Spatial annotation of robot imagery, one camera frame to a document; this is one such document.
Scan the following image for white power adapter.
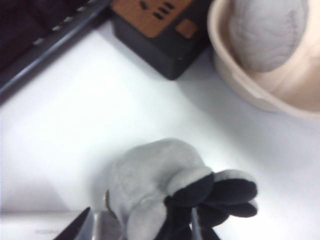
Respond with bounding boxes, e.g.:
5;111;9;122
0;211;86;240

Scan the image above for grey and black octopus plush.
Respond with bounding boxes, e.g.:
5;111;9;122
92;137;258;240

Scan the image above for grey plush ball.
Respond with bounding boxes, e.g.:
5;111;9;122
228;0;308;74

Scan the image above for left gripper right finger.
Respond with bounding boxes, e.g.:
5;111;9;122
191;208;221;240

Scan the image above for black power strip wooden face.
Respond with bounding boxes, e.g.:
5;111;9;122
109;0;216;81

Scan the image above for black mechanical keyboard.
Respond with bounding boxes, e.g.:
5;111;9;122
0;0;112;106

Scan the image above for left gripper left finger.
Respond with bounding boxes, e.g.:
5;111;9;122
52;206;122;240

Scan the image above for beige pulp bowl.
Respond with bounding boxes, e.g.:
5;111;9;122
206;0;320;120

